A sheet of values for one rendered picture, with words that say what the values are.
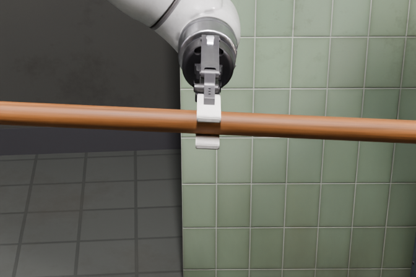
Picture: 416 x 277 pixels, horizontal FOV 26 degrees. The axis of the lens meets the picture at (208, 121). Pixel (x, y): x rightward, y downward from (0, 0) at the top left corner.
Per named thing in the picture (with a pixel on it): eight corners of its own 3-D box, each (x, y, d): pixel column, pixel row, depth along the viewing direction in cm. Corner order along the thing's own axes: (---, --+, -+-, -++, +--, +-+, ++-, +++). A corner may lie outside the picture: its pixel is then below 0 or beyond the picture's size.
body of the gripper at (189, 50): (234, 33, 131) (236, 58, 123) (231, 86, 135) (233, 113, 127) (183, 30, 131) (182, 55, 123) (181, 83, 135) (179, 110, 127)
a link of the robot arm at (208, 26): (235, 72, 141) (236, 88, 135) (177, 70, 140) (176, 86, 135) (239, 17, 136) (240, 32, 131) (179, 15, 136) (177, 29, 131)
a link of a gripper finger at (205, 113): (220, 99, 118) (220, 94, 117) (220, 123, 112) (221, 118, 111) (197, 98, 118) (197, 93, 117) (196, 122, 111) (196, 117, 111)
